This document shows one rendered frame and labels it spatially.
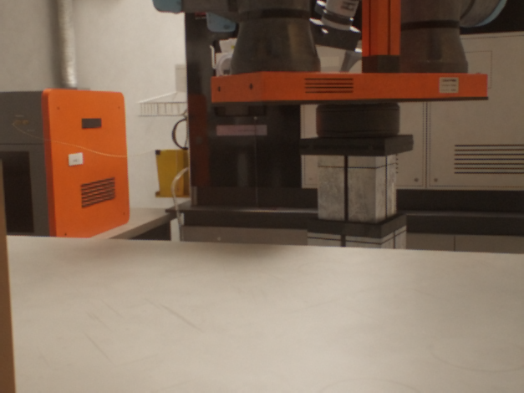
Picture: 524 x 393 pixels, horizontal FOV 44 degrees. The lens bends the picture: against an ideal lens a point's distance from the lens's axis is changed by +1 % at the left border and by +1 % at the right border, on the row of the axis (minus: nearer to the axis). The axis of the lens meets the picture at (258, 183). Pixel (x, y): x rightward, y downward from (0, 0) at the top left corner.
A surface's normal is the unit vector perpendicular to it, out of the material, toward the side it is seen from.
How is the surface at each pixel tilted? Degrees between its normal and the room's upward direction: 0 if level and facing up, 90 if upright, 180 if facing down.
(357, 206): 90
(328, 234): 90
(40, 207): 90
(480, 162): 90
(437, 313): 0
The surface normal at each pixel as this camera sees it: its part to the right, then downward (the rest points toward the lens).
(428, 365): -0.02, -0.99
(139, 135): -0.26, 0.12
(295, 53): 0.37, -0.21
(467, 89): 0.54, 0.09
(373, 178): -0.50, 0.11
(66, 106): 0.96, 0.01
